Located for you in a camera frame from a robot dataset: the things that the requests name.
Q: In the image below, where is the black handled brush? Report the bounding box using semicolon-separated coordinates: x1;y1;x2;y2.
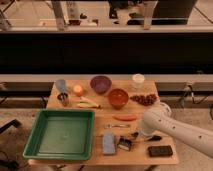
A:
117;132;162;151

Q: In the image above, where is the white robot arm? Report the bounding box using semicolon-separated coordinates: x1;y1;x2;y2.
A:
137;102;213;158

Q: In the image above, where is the green plastic tray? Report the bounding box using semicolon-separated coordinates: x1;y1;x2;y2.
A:
23;109;95;161

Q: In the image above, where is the purple bowl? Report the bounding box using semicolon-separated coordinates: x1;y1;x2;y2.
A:
90;75;112;94

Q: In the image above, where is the red bowl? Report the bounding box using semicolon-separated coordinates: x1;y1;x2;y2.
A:
108;88;129;110

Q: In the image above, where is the yellow banana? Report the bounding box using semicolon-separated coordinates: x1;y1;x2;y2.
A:
77;97;101;109

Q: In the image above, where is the orange fruit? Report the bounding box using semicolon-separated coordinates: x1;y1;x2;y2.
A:
73;85;84;97

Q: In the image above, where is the white lidded cup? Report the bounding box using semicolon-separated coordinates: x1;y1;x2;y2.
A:
132;74;145;90

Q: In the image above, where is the orange carrot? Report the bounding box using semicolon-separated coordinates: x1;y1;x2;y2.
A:
113;115;137;121

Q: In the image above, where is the metal fork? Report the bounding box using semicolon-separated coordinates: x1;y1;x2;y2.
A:
104;124;131;129

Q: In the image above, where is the bunch of dark grapes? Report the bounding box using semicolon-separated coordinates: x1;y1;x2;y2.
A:
130;94;157;106

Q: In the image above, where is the blue cup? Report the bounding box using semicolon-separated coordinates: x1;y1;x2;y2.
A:
55;79;67;93

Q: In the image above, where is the small metal cup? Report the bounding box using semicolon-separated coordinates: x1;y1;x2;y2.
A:
57;93;69;106

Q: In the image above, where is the blue sponge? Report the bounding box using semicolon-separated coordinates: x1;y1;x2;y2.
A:
102;132;116;155

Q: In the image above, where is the black rectangular sponge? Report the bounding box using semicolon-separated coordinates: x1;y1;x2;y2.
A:
148;145;173;157

